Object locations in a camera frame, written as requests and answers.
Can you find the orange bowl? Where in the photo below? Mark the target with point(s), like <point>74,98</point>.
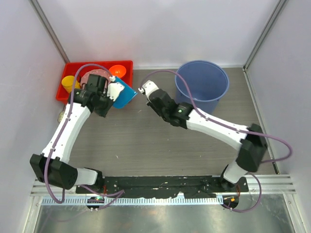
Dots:
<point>118,71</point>

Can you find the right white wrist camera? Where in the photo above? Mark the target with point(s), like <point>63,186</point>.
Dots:
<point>148,88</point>

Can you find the blue dustpan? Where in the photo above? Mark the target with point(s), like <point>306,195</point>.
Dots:
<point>126,95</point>

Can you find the white slotted cable duct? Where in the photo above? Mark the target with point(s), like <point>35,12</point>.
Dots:
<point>179,200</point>

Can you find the red plastic tray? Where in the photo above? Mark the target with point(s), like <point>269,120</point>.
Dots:
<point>70,69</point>

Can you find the left aluminium corner post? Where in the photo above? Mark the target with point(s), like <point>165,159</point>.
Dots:
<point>49,29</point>

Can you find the aluminium corner post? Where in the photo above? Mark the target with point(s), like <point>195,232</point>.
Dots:
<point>49,29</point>
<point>281,4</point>

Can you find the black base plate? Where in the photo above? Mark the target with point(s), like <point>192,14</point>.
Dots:
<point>164,187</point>

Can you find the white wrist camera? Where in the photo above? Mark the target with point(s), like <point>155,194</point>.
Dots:
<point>114,90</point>
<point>148,88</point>

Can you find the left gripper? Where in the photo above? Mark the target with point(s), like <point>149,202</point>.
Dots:
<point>103,113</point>

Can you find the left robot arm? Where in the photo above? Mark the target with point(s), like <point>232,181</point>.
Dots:
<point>52,165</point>

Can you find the aluminium front rail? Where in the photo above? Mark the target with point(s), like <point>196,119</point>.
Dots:
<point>270,184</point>

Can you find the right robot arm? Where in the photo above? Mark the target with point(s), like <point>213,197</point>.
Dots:
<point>248,142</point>

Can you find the pink polka dot plate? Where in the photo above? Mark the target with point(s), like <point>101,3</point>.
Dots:
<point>99,72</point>

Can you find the right aluminium corner post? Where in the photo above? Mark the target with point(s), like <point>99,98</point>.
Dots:
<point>281,4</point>

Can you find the yellow mug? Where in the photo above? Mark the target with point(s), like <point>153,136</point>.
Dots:
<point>68,82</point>

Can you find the blue plastic bucket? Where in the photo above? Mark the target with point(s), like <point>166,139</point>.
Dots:
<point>207,82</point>

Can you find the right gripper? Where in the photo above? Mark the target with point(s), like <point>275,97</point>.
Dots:
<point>150,104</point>

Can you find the small floral bowl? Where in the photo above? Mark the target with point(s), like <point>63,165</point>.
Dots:
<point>60,116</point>

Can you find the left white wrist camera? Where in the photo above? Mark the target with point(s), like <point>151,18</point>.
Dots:
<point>114,90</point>

